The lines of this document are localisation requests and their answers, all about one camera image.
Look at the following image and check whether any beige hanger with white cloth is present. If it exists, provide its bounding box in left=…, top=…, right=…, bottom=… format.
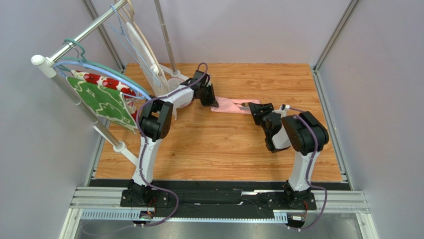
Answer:
left=117, top=0, right=171, bottom=96

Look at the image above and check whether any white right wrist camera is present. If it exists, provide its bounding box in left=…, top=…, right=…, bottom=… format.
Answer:
left=277, top=105, right=290, bottom=117

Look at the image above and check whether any pink cloth napkin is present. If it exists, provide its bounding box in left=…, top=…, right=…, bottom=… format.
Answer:
left=210, top=97, right=262, bottom=116

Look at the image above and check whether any teal plastic hanger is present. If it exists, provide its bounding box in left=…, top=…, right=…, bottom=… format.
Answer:
left=54, top=38, right=153, bottom=100

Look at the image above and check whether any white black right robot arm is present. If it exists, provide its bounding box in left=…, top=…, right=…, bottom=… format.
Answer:
left=248, top=103, right=329, bottom=208

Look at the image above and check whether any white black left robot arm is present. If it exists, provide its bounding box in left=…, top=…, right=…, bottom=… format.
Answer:
left=125, top=70, right=218, bottom=204

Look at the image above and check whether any red floral white cloth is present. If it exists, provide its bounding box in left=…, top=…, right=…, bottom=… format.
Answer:
left=71, top=70, right=137, bottom=120

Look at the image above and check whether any light blue thin hanger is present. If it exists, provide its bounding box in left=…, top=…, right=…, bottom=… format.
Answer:
left=109, top=4, right=164, bottom=89

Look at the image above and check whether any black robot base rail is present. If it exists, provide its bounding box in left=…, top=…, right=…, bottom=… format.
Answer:
left=120, top=180, right=317, bottom=219

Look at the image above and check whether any blue plastic hanger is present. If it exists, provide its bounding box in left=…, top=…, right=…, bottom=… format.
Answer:
left=52, top=60, right=152, bottom=100

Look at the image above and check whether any green patterned cloth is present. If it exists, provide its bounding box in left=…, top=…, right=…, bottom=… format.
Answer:
left=66, top=77, right=137, bottom=133

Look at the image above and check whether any metal clothes rack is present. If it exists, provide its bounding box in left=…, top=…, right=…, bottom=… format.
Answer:
left=30, top=0, right=186, bottom=165

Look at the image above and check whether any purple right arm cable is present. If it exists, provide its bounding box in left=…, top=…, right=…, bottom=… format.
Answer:
left=287, top=107, right=328, bottom=232

